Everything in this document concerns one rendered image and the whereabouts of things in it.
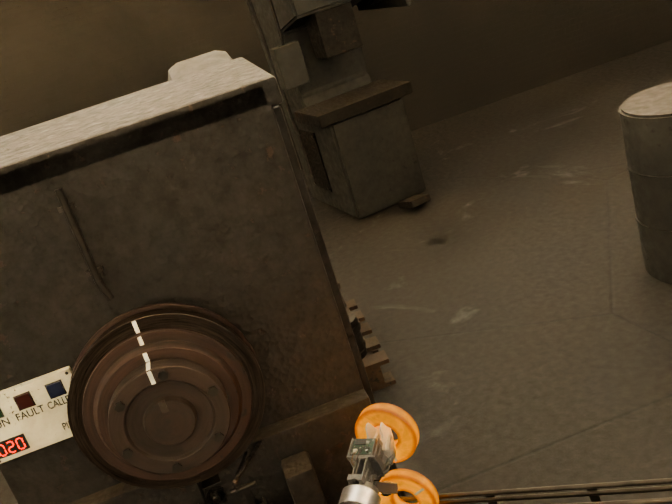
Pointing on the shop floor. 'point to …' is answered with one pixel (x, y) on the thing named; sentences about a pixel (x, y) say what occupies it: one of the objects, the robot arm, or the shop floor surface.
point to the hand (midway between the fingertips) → (384, 426)
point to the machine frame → (178, 269)
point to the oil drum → (651, 173)
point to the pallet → (372, 359)
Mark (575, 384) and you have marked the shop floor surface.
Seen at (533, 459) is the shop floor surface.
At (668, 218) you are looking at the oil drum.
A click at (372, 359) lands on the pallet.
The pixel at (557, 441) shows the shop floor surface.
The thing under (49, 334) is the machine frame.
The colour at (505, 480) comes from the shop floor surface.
